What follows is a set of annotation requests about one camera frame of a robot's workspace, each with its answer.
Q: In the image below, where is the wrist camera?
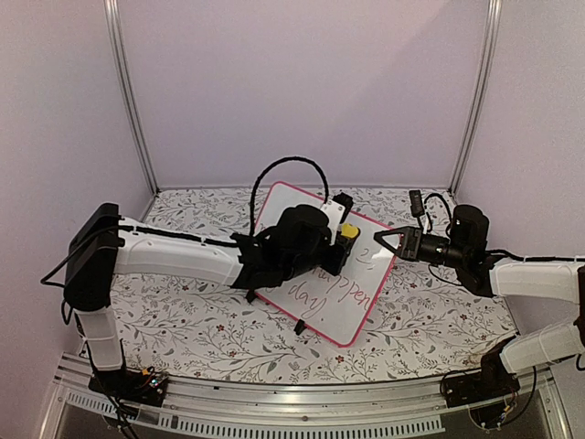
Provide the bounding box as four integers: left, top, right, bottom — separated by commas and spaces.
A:
409, 189, 425, 228
320, 192, 354, 236

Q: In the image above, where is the left aluminium frame post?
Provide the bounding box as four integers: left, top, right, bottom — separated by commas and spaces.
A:
103, 0, 160, 196

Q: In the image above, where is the right aluminium frame post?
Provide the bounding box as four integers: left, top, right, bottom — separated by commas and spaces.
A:
448, 0, 503, 198

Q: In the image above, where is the yellow bone-shaped eraser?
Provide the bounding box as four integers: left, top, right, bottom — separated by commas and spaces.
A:
341, 223, 360, 240

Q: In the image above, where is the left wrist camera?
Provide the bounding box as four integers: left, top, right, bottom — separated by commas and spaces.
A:
320, 192, 354, 236

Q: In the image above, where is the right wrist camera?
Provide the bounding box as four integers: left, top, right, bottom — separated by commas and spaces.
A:
409, 189, 425, 228

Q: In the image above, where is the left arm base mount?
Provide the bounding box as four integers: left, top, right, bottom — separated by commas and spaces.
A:
89, 367, 169, 407

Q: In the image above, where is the aluminium frame post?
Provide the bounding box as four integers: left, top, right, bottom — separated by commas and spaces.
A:
103, 0, 160, 196
448, 0, 503, 198

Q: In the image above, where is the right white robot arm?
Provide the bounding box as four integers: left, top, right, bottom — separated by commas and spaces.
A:
374, 205, 584, 399

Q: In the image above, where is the rear aluminium table rail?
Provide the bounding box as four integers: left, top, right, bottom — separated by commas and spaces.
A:
158, 180, 451, 193

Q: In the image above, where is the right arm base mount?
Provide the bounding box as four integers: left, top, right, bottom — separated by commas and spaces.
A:
439, 366, 520, 430

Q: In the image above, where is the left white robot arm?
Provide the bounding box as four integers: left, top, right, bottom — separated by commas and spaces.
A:
40, 202, 360, 397

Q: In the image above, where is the front aluminium rail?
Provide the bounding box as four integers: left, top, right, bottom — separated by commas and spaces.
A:
38, 354, 575, 438

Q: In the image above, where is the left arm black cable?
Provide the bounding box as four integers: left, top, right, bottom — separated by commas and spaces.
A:
250, 155, 331, 239

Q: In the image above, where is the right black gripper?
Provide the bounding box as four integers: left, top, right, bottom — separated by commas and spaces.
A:
373, 229, 468, 271

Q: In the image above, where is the pink-framed whiteboard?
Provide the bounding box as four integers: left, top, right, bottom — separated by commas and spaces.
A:
256, 209, 395, 348

